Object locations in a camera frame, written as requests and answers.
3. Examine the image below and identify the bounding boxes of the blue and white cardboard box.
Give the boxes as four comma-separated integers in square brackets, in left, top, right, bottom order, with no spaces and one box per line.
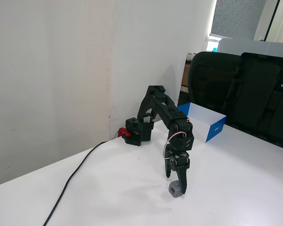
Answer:
[176,102,228,144]

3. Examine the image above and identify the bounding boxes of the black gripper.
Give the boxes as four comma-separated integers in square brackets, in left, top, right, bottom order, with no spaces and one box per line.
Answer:
[164,150,191,195]

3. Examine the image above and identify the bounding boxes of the gray roller blind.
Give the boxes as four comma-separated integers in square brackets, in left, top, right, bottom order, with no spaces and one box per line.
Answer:
[210,0,267,40]

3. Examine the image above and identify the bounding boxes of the black window frame bar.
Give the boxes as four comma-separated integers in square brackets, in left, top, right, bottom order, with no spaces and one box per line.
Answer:
[265,0,281,43]

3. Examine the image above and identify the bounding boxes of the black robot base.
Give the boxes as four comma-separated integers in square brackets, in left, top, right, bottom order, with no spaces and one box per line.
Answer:
[123,116,155,147]

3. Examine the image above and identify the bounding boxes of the gray block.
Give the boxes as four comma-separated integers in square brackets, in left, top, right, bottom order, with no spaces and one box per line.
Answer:
[167,180,183,198]

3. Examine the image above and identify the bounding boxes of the light gray panel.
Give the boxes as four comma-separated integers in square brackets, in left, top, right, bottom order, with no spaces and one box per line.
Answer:
[217,37,283,59]

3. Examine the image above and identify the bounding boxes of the white servo cable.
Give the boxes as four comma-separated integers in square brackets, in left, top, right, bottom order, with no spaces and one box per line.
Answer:
[163,131,188,163]

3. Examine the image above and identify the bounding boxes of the black office chair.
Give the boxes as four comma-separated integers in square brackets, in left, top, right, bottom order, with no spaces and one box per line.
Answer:
[188,51,242,116]

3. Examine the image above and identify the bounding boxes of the red clamp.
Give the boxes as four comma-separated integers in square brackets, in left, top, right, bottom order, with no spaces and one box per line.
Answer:
[117,127,132,138]

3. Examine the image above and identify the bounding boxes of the black power cable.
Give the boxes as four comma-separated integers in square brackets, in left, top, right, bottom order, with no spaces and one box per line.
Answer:
[42,140,109,226]

